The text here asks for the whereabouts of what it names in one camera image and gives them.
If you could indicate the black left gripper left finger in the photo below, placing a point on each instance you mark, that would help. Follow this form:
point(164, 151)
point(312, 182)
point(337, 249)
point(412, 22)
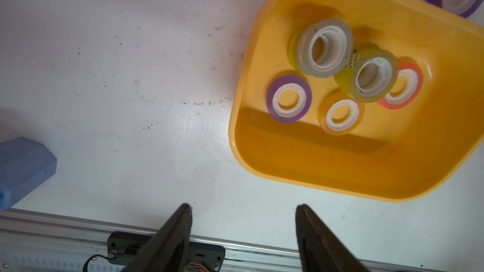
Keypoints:
point(168, 249)

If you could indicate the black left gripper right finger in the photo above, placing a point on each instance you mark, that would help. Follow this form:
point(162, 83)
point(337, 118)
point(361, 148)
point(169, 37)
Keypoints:
point(319, 248)

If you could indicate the yellow-orange tape roll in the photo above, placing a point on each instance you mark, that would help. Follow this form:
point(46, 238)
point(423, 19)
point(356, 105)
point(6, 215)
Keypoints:
point(329, 106)

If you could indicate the yellow plastic storage box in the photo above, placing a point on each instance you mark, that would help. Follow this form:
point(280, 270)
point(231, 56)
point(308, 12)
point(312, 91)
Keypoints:
point(392, 155)

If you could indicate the yellow-green tape roll table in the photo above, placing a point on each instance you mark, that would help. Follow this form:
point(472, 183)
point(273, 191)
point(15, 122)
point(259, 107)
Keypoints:
point(369, 75)

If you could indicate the red tape roll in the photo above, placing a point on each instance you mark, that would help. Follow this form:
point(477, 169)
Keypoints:
point(414, 79)

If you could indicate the clear grey tape roll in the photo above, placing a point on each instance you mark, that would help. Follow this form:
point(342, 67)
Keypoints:
point(323, 48)

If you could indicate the small yellow-green tape roll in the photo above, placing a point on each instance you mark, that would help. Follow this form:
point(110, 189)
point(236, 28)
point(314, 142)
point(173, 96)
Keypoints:
point(292, 49)

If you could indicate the blue cloth bag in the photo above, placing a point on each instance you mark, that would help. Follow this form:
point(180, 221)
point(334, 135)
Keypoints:
point(25, 165)

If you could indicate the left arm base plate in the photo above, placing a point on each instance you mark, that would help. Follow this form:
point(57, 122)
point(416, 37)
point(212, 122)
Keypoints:
point(123, 247)

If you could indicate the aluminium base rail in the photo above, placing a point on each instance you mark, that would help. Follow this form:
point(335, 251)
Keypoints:
point(33, 241)

